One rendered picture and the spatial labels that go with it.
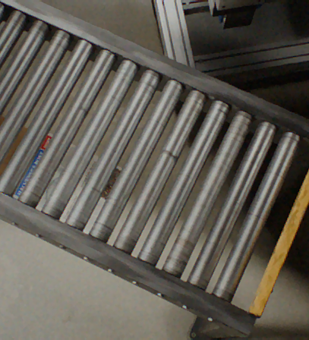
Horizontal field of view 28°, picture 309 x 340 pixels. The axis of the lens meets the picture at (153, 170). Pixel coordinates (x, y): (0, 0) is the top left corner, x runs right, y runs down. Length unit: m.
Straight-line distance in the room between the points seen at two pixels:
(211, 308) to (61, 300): 0.92
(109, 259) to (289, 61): 1.14
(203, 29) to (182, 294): 1.17
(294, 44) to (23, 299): 1.34
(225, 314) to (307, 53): 1.17
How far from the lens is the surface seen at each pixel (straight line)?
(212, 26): 2.34
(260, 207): 1.50
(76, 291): 2.27
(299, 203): 1.50
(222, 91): 1.58
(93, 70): 1.60
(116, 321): 2.25
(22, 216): 1.50
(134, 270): 1.45
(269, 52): 2.30
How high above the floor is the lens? 2.24
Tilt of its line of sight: 74 degrees down
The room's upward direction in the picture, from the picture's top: 2 degrees clockwise
